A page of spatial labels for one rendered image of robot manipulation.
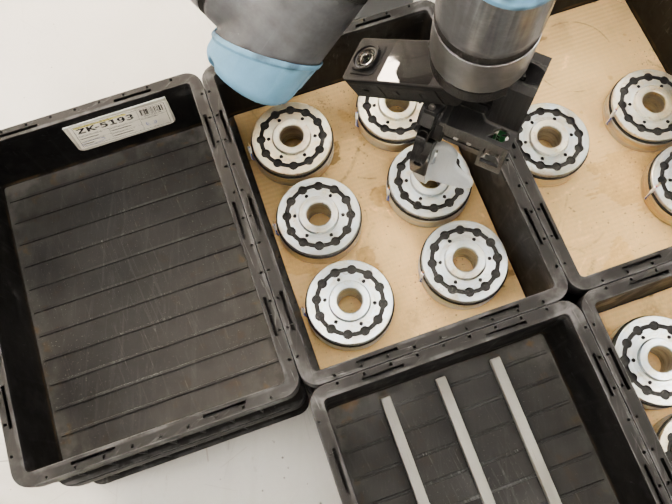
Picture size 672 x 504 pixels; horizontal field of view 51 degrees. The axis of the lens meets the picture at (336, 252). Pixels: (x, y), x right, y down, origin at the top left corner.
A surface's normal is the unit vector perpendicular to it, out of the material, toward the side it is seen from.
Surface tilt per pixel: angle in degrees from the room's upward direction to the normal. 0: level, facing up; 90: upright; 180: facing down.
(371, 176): 0
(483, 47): 93
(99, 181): 0
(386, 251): 0
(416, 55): 32
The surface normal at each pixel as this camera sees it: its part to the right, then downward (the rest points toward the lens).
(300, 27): 0.11, 0.65
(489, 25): -0.31, 0.92
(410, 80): -0.53, -0.40
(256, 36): -0.29, 0.38
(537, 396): -0.02, -0.31
